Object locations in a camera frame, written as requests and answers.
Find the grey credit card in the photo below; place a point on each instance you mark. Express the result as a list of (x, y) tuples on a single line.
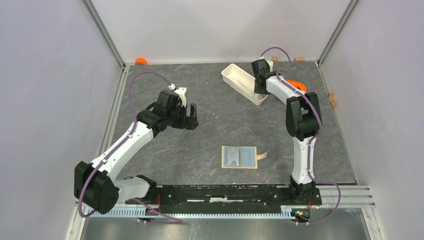
[(232, 156)]

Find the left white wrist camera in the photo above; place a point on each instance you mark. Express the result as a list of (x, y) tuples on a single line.
[(181, 91)]

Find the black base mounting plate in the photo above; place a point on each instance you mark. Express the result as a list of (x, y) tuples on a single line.
[(226, 199)]

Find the white plastic bin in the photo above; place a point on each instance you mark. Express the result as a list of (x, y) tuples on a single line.
[(243, 83)]

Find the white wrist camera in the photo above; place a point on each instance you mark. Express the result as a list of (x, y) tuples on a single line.
[(181, 91), (269, 62)]

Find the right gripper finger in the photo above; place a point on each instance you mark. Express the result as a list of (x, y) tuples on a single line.
[(262, 89), (257, 86)]

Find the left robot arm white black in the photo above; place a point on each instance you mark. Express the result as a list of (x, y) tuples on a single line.
[(96, 184)]

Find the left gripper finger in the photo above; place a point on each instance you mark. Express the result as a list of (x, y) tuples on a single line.
[(193, 110), (191, 123)]

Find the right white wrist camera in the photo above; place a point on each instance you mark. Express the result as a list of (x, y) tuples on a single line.
[(269, 62)]

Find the wooden block right wall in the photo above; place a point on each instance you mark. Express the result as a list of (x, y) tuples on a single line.
[(332, 99)]

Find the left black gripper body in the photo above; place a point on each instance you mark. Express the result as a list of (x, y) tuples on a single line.
[(177, 117)]

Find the beige card holder wallet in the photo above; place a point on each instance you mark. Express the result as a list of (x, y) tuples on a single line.
[(249, 157)]

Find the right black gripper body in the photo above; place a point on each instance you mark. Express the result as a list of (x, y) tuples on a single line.
[(260, 91)]

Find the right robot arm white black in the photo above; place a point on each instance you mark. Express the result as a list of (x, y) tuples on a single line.
[(302, 121)]

